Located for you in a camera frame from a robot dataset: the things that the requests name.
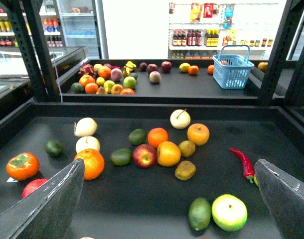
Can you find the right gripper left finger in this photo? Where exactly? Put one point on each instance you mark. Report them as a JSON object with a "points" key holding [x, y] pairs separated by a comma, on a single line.
{"points": [[48, 211]]}

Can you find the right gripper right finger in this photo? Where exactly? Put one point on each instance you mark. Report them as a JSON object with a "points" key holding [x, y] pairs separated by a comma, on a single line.
{"points": [[284, 196]]}

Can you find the red pomegranate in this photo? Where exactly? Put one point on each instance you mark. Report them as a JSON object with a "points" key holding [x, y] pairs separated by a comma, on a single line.
{"points": [[32, 186]]}

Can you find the yellow pear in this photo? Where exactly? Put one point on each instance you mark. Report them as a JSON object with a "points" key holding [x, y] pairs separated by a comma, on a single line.
{"points": [[255, 181]]}

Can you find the orange persimmon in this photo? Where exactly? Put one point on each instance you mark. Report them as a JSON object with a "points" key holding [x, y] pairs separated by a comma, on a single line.
{"points": [[23, 166]]}

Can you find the red chili pepper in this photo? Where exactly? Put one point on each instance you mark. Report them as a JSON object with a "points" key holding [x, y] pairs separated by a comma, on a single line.
{"points": [[248, 170]]}

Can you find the green apple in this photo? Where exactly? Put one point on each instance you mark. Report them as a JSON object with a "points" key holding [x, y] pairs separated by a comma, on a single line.
{"points": [[229, 213]]}

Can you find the dark avocado far left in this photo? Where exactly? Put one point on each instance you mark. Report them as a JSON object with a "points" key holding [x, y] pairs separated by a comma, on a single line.
{"points": [[54, 148]]}

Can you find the large orange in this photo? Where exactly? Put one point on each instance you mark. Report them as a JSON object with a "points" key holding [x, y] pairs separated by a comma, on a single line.
{"points": [[94, 163]]}

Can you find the white pear left front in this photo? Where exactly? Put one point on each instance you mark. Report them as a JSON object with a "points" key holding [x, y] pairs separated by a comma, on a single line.
{"points": [[87, 142]]}

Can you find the green lime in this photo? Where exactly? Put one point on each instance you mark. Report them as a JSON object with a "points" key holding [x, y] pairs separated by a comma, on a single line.
{"points": [[199, 214]]}

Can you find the white pear left back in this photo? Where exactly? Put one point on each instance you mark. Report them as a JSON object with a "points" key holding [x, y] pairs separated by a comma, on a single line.
{"points": [[85, 127]]}

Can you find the green avocado front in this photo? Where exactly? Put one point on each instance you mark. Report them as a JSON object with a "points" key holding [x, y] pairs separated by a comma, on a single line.
{"points": [[121, 157]]}

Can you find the green avocado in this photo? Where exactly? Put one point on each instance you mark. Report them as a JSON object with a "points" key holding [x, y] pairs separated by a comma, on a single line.
{"points": [[121, 157], [137, 136]]}

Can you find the kiwi lower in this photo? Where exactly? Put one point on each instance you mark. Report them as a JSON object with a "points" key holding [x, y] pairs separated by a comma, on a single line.
{"points": [[185, 170]]}

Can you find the kiwi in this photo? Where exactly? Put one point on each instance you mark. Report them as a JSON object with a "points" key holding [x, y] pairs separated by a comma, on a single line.
{"points": [[185, 170], [187, 148]]}

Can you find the orange apple-shaped fruit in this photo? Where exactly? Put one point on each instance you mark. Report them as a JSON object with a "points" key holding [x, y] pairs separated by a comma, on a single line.
{"points": [[198, 133]]}

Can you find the red apple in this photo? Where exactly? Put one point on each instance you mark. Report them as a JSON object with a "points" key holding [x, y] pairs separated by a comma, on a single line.
{"points": [[144, 156]]}

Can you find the kiwi upper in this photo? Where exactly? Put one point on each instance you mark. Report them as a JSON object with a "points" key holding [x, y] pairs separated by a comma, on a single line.
{"points": [[187, 148]]}

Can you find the green avocado back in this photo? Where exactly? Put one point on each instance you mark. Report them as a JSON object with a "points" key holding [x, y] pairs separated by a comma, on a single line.
{"points": [[137, 136]]}

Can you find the orange fruit centre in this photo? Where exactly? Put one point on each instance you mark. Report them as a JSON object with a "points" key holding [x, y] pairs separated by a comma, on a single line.
{"points": [[168, 154]]}

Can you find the orange tangerine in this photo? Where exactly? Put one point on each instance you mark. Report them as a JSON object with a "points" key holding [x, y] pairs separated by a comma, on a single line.
{"points": [[156, 136]]}

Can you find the white pear with stem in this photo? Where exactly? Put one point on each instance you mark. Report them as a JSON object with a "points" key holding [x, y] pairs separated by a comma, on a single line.
{"points": [[180, 119]]}

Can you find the small blue basket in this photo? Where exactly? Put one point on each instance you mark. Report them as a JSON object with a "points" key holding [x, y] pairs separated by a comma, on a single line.
{"points": [[231, 71]]}

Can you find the black metal shelf frame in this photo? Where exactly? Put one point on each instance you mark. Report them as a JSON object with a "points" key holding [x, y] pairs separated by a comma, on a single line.
{"points": [[140, 108]]}

